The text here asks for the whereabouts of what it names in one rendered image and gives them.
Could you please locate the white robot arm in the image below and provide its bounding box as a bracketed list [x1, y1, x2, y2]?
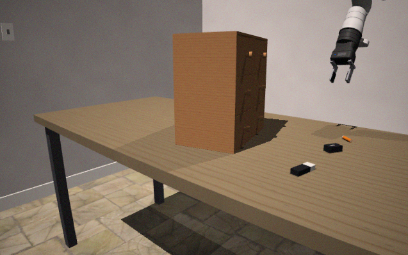
[345, 0, 372, 23]

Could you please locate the black and white eraser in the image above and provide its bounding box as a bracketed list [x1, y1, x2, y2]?
[290, 162, 316, 177]

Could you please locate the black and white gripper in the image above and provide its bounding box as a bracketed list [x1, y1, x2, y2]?
[329, 17, 370, 83]

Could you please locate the small brown wooden chest of drawers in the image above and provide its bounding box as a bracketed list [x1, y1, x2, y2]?
[172, 31, 268, 154]

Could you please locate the black 9v battery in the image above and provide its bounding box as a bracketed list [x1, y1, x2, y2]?
[323, 143, 343, 153]

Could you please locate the brown wooden drawer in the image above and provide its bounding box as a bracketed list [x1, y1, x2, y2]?
[252, 101, 265, 136]
[254, 39, 267, 71]
[236, 74, 253, 113]
[237, 36, 254, 73]
[234, 108, 252, 151]
[253, 72, 266, 104]

